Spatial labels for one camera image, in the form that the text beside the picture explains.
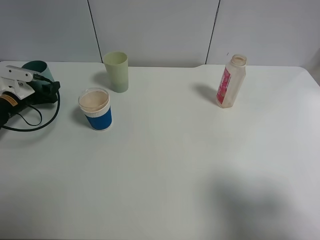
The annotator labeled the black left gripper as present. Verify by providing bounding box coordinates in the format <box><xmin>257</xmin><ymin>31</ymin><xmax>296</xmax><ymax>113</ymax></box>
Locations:
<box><xmin>14</xmin><ymin>81</ymin><xmax>61</xmax><ymax>108</ymax></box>

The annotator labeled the teal green plastic cup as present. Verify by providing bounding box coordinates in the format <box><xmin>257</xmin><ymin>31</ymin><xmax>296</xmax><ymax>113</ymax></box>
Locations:
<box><xmin>22</xmin><ymin>60</ymin><xmax>54</xmax><ymax>89</ymax></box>

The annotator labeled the pink label drink bottle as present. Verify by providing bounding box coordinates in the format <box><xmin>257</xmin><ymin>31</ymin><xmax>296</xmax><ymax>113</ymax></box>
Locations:
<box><xmin>216</xmin><ymin>54</ymin><xmax>247</xmax><ymax>109</ymax></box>

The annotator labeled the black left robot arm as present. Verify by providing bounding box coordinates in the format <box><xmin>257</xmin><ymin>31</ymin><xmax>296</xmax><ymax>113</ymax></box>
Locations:
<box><xmin>0</xmin><ymin>80</ymin><xmax>61</xmax><ymax>133</ymax></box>

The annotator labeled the blue sleeved glass cup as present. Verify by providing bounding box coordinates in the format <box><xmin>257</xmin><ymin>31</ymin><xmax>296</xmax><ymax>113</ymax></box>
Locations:
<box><xmin>78</xmin><ymin>87</ymin><xmax>113</xmax><ymax>131</ymax></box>

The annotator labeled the pale green plastic cup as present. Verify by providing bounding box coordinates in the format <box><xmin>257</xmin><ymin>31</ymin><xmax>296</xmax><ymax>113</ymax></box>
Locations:
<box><xmin>102</xmin><ymin>51</ymin><xmax>129</xmax><ymax>93</ymax></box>

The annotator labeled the black left camera cable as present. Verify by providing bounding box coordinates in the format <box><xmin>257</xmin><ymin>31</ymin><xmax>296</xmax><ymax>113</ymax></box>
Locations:
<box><xmin>0</xmin><ymin>74</ymin><xmax>61</xmax><ymax>132</ymax></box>

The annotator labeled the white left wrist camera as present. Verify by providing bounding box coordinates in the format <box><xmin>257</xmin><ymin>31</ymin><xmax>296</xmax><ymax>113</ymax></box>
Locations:
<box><xmin>0</xmin><ymin>65</ymin><xmax>36</xmax><ymax>100</ymax></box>

